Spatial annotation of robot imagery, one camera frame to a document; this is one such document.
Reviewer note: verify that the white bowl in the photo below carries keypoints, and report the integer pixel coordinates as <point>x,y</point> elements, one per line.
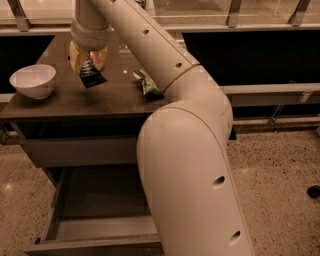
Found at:
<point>34,81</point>

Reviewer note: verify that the green chip bag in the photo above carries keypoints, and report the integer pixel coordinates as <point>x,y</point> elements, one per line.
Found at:
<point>149,87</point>

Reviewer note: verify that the metal glass railing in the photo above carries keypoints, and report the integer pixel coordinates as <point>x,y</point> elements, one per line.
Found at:
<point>173,15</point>

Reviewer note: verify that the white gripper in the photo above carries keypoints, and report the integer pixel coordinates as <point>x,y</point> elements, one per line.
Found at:
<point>90,39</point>

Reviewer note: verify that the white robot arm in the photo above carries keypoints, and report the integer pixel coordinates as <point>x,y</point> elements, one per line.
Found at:
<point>181,149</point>

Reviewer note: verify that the dark blueberry rxbar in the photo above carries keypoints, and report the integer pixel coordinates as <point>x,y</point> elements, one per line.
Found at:
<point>90,76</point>

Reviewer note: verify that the closed top drawer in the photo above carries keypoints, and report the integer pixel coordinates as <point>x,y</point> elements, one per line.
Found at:
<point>87,151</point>

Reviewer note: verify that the grey drawer cabinet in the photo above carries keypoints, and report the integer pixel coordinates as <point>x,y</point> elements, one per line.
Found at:
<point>116,108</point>

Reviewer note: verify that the open middle drawer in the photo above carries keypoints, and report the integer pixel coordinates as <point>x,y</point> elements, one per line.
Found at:
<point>98,211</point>

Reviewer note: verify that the small black floor object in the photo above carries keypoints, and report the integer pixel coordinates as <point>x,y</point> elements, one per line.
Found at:
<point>314,192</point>

